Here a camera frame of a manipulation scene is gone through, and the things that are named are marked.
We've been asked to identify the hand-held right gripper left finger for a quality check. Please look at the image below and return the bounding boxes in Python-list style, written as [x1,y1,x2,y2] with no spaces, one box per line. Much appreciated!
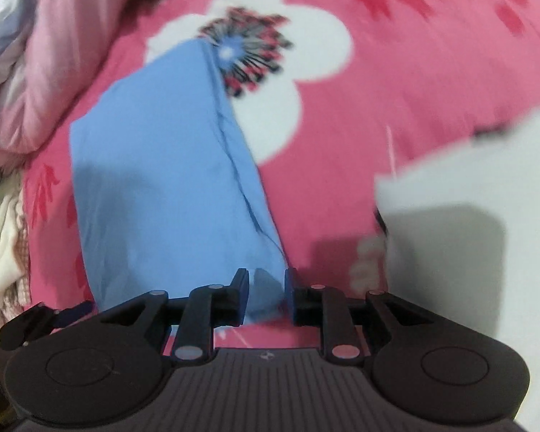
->
[100,269,252,361]

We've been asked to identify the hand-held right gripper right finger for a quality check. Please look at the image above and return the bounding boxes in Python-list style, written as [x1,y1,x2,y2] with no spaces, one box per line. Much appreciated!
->
[284,269,435,361]

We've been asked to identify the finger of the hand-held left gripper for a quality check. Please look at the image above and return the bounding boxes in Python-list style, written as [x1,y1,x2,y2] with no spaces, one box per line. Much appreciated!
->
[0,301,95,352]

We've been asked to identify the blue t-shirt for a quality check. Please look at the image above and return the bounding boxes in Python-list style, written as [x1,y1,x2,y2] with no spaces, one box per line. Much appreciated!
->
[69,40,289,325]

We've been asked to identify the beige checked cloth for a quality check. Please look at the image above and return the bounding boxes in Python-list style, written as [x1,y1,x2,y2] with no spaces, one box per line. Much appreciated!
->
[2,191,34,320]

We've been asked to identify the cream fleece garment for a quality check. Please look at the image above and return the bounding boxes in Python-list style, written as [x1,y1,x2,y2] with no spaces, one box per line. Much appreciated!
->
[0,189,28,347]

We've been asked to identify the black folded garment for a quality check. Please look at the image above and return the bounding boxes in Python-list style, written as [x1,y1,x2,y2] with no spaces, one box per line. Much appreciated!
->
[373,204,390,237]

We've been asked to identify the white folded garment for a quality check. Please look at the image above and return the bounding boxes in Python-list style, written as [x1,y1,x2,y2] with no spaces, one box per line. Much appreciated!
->
[374,101,540,347]

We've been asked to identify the pink floral blanket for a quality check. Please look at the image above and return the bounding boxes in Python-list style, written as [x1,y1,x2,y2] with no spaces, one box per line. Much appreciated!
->
[18,0,540,352]

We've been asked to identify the pink grey quilt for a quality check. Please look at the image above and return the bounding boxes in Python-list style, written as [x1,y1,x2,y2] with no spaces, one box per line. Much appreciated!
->
[0,0,199,181]

